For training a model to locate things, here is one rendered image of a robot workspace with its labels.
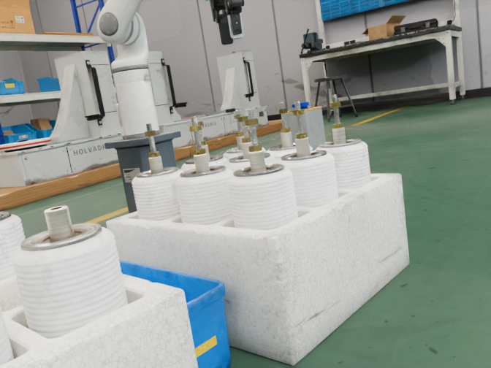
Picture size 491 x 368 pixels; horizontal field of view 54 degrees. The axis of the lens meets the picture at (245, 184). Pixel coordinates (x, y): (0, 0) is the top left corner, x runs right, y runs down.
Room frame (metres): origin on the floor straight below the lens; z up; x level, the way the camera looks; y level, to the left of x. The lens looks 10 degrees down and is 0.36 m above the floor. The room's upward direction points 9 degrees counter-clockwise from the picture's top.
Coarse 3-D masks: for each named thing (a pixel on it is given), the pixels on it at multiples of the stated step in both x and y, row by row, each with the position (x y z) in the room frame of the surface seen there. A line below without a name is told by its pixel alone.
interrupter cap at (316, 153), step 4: (312, 152) 0.79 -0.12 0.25; (316, 152) 0.78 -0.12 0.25; (320, 152) 0.77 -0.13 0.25; (324, 152) 0.76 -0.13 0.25; (284, 156) 0.79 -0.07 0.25; (288, 156) 0.78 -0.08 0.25; (292, 156) 0.78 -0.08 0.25; (296, 156) 0.79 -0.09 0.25; (304, 156) 0.75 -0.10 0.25; (308, 156) 0.74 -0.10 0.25; (312, 156) 0.74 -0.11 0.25; (316, 156) 0.74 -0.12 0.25; (284, 160) 0.76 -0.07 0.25; (288, 160) 0.75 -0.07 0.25; (292, 160) 0.75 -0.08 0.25; (296, 160) 0.74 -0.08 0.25
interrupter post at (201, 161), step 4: (196, 156) 0.76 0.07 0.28; (200, 156) 0.76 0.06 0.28; (204, 156) 0.76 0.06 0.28; (196, 160) 0.76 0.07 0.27; (200, 160) 0.76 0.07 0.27; (204, 160) 0.76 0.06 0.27; (196, 164) 0.76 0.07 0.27; (200, 164) 0.76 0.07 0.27; (204, 164) 0.76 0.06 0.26; (208, 164) 0.77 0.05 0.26; (196, 168) 0.76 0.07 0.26; (200, 168) 0.76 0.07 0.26; (204, 168) 0.76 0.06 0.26; (208, 168) 0.76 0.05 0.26; (200, 172) 0.76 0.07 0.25
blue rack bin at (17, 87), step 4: (4, 80) 5.77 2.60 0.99; (8, 80) 5.73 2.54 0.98; (12, 80) 5.68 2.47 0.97; (16, 80) 5.65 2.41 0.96; (0, 84) 5.34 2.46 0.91; (4, 84) 5.38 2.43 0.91; (8, 84) 5.42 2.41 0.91; (12, 84) 5.46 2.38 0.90; (16, 84) 5.50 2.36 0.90; (20, 84) 5.55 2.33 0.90; (0, 88) 5.33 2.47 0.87; (4, 88) 5.38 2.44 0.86; (8, 88) 5.41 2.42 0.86; (12, 88) 5.46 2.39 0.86; (16, 88) 5.50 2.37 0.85; (20, 88) 5.54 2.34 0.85; (0, 92) 5.33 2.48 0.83; (4, 92) 5.37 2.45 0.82; (8, 92) 5.41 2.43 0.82; (12, 92) 5.45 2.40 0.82; (16, 92) 5.49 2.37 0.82; (20, 92) 5.53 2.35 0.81; (24, 92) 5.58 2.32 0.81
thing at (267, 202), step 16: (256, 176) 0.65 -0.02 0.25; (272, 176) 0.65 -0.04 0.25; (288, 176) 0.66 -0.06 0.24; (240, 192) 0.65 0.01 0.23; (256, 192) 0.64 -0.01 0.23; (272, 192) 0.64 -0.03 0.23; (288, 192) 0.66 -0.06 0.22; (240, 208) 0.65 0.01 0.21; (256, 208) 0.64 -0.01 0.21; (272, 208) 0.64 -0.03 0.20; (288, 208) 0.65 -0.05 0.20; (240, 224) 0.66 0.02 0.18; (256, 224) 0.64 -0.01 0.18; (272, 224) 0.64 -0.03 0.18
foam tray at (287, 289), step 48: (384, 192) 0.81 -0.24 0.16; (144, 240) 0.77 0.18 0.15; (192, 240) 0.69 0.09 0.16; (240, 240) 0.62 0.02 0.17; (288, 240) 0.60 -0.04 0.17; (336, 240) 0.68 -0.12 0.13; (384, 240) 0.80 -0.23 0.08; (240, 288) 0.63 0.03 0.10; (288, 288) 0.59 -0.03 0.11; (336, 288) 0.67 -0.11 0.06; (240, 336) 0.64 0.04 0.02; (288, 336) 0.58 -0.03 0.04
